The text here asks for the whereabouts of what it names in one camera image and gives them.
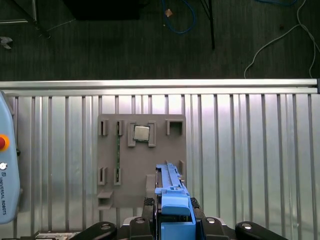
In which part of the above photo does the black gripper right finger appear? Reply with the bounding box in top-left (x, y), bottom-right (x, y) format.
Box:
top-left (190, 197), bottom-right (287, 240)

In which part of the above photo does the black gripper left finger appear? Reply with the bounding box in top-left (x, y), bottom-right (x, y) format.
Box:
top-left (77, 196), bottom-right (155, 240)

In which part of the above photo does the hard disk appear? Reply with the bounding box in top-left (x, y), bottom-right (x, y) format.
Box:
top-left (154, 162), bottom-right (204, 240)

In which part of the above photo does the grey plastic parts rack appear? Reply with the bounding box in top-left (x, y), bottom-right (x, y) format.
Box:
top-left (96, 113), bottom-right (187, 210)

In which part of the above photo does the green RAM stick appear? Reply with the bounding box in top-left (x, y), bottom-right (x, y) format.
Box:
top-left (115, 122), bottom-right (122, 184)

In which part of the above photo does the silver CPU chip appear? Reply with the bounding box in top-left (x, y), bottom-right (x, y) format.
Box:
top-left (132, 124), bottom-right (151, 143)

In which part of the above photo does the pale blue teach pendant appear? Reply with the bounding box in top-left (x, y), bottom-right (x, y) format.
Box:
top-left (0, 89), bottom-right (24, 225)

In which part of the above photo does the thin black stand leg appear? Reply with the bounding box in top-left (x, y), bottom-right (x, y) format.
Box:
top-left (199, 0), bottom-right (216, 50)

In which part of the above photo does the black rectangular box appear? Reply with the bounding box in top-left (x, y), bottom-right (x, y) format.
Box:
top-left (61, 0), bottom-right (141, 21)

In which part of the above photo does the metal furniture leg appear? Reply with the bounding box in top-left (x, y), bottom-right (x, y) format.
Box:
top-left (0, 0), bottom-right (52, 40)

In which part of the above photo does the white floor cable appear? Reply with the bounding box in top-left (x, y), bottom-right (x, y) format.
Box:
top-left (243, 0), bottom-right (320, 80)

